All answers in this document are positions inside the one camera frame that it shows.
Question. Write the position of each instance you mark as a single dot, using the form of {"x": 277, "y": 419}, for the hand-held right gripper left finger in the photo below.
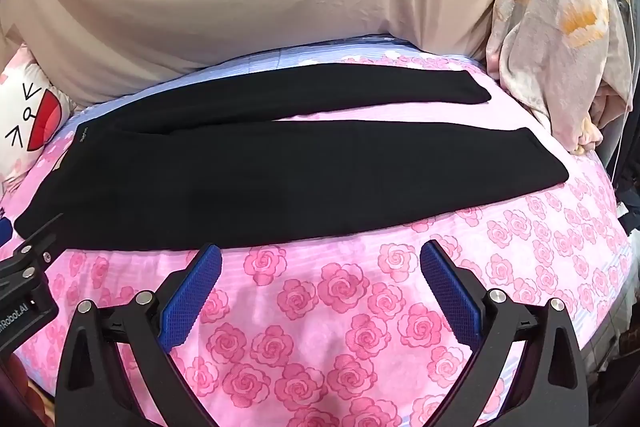
{"x": 192, "y": 297}

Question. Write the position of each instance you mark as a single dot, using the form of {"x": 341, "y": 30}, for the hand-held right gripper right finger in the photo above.
{"x": 450, "y": 297}

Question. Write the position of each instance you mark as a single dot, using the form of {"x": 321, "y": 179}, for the black pants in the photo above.
{"x": 250, "y": 177}

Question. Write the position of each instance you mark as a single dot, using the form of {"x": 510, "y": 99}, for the white cat face pillow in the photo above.
{"x": 27, "y": 117}

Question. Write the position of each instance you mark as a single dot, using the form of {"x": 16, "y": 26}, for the pink rose print bed sheet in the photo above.
{"x": 325, "y": 307}

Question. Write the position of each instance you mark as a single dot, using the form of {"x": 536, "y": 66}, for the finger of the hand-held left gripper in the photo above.
{"x": 35, "y": 254}

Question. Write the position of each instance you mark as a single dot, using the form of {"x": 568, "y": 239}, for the pale floral blanket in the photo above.
{"x": 555, "y": 37}

